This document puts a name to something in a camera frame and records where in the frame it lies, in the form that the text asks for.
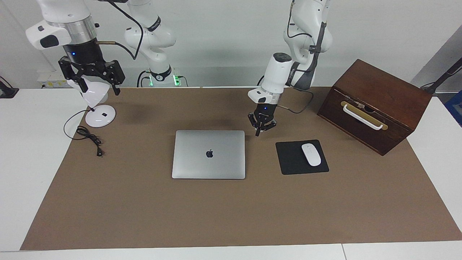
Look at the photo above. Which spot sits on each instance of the white computer mouse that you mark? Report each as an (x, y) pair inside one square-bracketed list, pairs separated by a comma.
[(311, 154)]

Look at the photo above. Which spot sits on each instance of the brown table mat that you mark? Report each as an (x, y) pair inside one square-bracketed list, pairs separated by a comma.
[(216, 216)]

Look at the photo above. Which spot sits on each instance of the dark brown wooden box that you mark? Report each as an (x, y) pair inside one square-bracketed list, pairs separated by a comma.
[(382, 86)]

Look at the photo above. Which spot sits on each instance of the grey aluminium laptop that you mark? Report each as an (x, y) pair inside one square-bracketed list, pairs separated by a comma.
[(209, 162)]

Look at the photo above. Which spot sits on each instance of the black clamp mount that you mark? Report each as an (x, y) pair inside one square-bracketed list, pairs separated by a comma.
[(7, 90)]

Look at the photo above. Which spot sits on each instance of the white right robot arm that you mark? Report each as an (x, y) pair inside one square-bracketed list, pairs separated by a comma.
[(65, 14)]

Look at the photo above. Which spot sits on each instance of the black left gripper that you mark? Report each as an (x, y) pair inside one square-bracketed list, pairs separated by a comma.
[(265, 112)]

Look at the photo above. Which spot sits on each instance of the gold plate on box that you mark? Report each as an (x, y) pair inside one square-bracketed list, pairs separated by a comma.
[(385, 126)]

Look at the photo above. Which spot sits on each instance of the white power strip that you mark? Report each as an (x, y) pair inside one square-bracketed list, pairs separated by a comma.
[(52, 83)]

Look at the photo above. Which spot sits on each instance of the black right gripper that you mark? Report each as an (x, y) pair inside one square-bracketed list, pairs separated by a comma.
[(86, 57)]

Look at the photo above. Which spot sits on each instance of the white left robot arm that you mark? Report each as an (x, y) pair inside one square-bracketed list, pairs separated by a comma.
[(278, 72)]

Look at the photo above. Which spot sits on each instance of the white desk lamp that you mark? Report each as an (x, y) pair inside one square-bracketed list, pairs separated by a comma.
[(101, 117)]

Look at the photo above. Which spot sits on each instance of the black tripod stand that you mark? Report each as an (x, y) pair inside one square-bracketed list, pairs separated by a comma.
[(442, 77)]

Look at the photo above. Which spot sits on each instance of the black mouse pad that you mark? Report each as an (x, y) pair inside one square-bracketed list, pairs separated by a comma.
[(288, 159)]

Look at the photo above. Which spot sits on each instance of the blue object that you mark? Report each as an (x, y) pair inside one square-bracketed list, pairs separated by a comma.
[(455, 108)]

